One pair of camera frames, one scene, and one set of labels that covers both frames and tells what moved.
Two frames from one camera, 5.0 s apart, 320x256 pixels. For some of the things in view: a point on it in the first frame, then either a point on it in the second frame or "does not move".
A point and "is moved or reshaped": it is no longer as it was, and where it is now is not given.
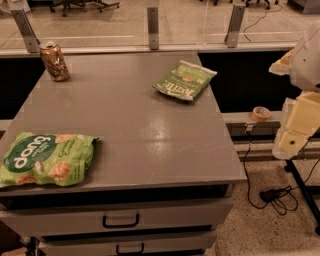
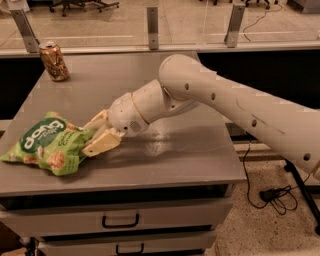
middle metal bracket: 153,28 does not move
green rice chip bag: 55,159 is moved or reshaped
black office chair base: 84,4 does not move
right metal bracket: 233,29 does not move
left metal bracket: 33,44 does not move
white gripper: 309,65 to 124,115
